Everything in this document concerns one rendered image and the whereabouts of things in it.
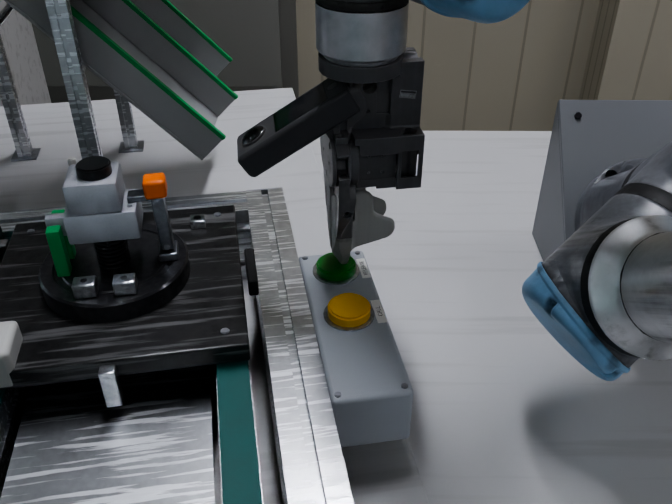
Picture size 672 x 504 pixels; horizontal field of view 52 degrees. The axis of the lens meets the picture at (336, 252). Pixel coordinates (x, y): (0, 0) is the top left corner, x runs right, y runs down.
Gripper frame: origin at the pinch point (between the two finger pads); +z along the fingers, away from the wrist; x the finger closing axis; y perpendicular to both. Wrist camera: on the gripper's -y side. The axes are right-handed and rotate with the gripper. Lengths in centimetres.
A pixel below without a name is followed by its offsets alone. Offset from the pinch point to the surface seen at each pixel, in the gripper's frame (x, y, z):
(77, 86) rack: 20.5, -25.2, -11.1
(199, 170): 43.7, -14.4, 12.4
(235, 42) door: 241, -2, 55
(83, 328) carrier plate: -5.9, -23.9, 1.4
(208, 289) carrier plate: -2.1, -12.8, 1.4
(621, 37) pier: 196, 150, 47
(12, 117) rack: 53, -43, 5
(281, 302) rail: -3.2, -6.0, 3.1
